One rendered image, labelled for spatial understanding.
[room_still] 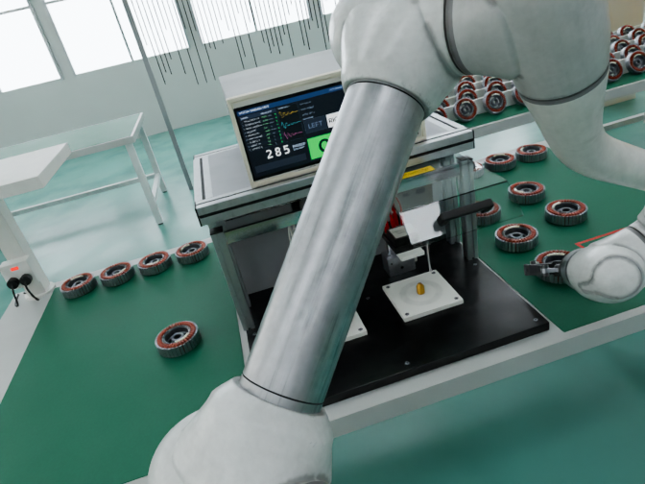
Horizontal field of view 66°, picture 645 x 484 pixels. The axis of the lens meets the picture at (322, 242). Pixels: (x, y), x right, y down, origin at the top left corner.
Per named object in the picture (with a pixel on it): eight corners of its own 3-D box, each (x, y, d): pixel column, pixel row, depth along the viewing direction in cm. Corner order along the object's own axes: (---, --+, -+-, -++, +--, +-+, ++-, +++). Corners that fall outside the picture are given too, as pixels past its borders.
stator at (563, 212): (594, 213, 143) (595, 202, 142) (575, 230, 138) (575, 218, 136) (557, 205, 151) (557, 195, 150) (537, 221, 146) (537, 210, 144)
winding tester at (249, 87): (427, 139, 119) (418, 50, 109) (251, 188, 114) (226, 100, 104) (373, 108, 153) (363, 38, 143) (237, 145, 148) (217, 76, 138)
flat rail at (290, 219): (466, 174, 122) (465, 162, 120) (221, 246, 114) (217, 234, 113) (464, 173, 123) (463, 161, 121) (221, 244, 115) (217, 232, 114)
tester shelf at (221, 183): (475, 148, 120) (474, 130, 118) (201, 227, 112) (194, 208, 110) (405, 112, 158) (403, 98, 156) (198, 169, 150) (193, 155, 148)
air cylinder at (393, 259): (416, 269, 133) (414, 252, 131) (390, 277, 133) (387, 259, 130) (408, 260, 138) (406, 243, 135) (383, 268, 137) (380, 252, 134)
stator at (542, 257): (590, 283, 116) (591, 270, 114) (539, 287, 119) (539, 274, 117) (576, 258, 126) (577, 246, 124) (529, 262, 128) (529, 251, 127)
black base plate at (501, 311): (549, 329, 107) (549, 322, 106) (264, 427, 99) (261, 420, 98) (449, 238, 148) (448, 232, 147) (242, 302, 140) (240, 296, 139)
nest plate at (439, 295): (464, 302, 117) (463, 299, 116) (404, 322, 115) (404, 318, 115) (436, 273, 130) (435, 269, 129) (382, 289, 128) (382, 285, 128)
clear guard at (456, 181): (523, 216, 100) (523, 189, 97) (414, 250, 97) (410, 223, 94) (449, 168, 128) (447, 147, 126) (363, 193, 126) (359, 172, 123)
